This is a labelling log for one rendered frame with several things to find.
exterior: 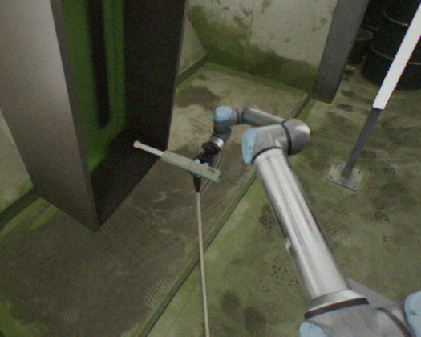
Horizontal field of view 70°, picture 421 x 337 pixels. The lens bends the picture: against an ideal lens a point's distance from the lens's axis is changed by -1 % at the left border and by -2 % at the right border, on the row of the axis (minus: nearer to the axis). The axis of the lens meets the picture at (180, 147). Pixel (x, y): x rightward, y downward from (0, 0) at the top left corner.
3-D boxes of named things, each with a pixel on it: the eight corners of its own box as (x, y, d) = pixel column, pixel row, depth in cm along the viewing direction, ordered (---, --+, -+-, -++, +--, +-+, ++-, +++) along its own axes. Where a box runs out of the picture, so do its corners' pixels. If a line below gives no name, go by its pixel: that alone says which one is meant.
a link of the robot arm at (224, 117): (233, 103, 159) (231, 119, 168) (212, 105, 158) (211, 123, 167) (238, 115, 153) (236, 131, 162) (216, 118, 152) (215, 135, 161)
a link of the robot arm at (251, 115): (325, 121, 99) (253, 102, 164) (289, 127, 98) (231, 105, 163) (325, 155, 102) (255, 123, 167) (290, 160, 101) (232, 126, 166)
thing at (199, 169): (220, 195, 158) (221, 168, 141) (216, 202, 156) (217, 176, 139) (143, 163, 176) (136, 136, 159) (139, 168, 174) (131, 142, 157)
